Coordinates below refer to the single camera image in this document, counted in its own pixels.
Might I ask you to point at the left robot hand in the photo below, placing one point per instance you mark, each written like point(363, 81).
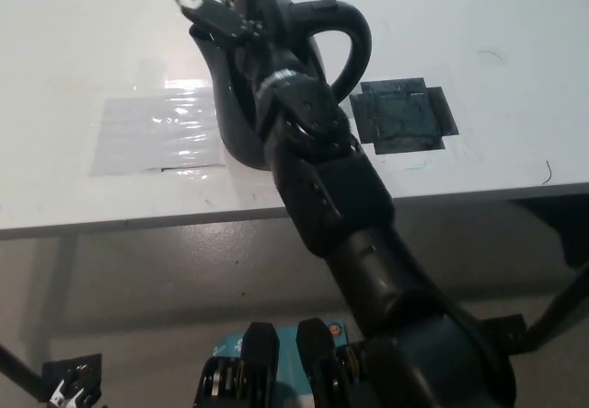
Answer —
point(73, 392)

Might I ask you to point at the dark table frame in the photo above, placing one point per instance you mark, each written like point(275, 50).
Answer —
point(561, 228)

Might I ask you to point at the black electric kettle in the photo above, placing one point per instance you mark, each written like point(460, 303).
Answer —
point(230, 122)

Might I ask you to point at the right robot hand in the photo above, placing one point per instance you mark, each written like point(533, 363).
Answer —
point(216, 14)

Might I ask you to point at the clear tape patch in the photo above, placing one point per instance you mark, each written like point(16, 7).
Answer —
point(147, 136)

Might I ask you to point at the black tape square patch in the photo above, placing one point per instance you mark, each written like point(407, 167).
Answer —
point(405, 118)

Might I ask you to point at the black floor tape marker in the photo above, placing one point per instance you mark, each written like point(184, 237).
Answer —
point(506, 329)
point(55, 369)

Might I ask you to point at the robot torso black teal blocks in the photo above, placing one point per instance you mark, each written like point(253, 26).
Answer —
point(260, 362)

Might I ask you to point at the black diagonal table brace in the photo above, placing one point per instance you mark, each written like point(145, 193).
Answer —
point(561, 306)
point(20, 366)

